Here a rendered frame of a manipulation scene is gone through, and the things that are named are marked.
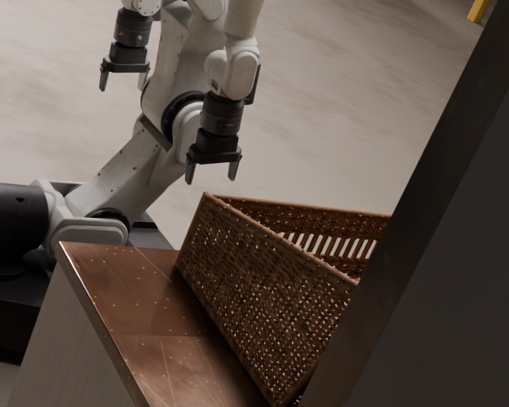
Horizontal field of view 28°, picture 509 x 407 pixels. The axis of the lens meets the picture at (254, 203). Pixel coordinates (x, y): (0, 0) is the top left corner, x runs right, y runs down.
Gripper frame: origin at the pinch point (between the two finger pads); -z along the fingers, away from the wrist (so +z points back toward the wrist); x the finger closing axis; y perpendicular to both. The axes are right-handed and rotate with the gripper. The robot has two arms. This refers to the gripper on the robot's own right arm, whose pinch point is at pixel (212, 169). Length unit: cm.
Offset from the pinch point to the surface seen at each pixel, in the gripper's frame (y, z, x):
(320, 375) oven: -93, 26, -32
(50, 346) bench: -45, -4, -51
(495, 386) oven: -117, 44, -28
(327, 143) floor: 157, -90, 146
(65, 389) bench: -55, -5, -51
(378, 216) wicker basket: -43.3, 13.4, 13.4
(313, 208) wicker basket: -43.2, 16.8, -2.0
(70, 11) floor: 264, -72, 60
